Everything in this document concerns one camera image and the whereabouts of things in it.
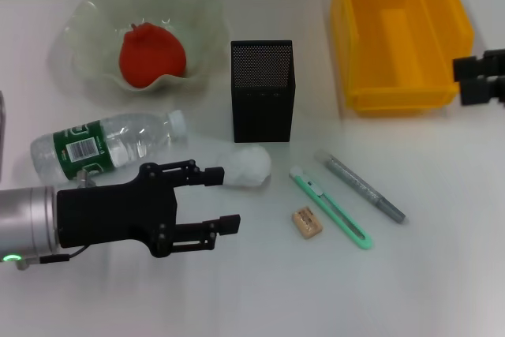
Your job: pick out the yellow plastic bin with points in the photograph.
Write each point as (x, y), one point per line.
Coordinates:
(394, 96)

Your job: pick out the pale green glass fruit plate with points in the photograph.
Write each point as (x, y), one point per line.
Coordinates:
(98, 17)

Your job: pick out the black mesh pen holder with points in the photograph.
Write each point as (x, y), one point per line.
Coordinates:
(262, 116)

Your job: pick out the silver left wrist connector knob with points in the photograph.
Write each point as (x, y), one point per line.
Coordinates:
(83, 179)

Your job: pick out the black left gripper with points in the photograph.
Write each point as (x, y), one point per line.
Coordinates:
(110, 214)

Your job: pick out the white paper ball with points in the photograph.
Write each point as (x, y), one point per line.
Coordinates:
(252, 167)

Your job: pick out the tan eraser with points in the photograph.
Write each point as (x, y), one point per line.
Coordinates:
(307, 222)

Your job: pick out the clear green-label water bottle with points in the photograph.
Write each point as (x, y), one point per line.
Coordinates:
(118, 139)

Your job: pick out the green utility knife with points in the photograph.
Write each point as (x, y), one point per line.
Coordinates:
(311, 189)

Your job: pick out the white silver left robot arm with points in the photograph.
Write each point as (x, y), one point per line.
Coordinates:
(27, 222)

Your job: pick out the grey glitter pen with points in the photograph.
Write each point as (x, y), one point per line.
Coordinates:
(355, 181)

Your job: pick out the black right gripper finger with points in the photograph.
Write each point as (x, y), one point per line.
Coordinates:
(477, 91)
(473, 68)

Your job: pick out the red tomato toy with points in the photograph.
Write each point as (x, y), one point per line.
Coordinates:
(152, 61)

